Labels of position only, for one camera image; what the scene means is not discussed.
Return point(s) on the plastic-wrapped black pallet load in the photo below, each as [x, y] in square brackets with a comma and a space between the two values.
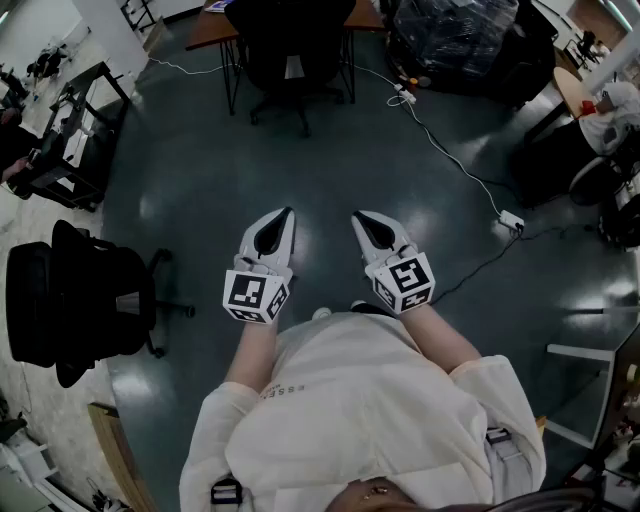
[450, 35]

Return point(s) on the red cup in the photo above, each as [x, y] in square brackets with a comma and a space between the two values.
[586, 108]

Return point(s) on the black office chair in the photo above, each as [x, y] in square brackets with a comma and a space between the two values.
[75, 300]
[290, 35]

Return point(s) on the black metal frame stand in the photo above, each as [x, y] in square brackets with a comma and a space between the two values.
[137, 12]

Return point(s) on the person's right white shoe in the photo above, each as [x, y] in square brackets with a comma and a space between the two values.
[358, 304]

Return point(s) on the white metal table frame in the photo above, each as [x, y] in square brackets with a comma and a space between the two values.
[580, 350]

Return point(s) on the person's left forearm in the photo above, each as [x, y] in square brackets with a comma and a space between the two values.
[250, 350]

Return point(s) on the person's right forearm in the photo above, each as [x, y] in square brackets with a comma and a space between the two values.
[435, 335]

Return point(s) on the person's black trousers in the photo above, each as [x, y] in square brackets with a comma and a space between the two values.
[372, 309]

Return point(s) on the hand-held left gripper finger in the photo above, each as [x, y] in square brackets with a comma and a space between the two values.
[289, 245]
[248, 240]

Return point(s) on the black monitor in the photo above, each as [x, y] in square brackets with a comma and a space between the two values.
[622, 380]

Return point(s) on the person's left white shoe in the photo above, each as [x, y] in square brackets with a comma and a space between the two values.
[321, 313]

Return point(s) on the wooden board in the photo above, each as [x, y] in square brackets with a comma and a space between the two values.
[117, 450]

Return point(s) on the person's white shoe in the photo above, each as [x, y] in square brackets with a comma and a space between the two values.
[358, 304]
[321, 313]

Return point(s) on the brown wooden desk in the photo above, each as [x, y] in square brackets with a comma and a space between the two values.
[212, 30]

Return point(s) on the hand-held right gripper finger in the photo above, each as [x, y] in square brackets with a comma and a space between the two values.
[361, 240]
[397, 232]

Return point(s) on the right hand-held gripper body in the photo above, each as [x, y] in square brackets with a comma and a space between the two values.
[407, 277]

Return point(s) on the person's cream shirt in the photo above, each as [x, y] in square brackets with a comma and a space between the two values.
[360, 410]

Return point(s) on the round wooden table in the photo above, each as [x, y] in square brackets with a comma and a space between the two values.
[570, 90]

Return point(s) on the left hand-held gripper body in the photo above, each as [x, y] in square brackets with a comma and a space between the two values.
[250, 292]

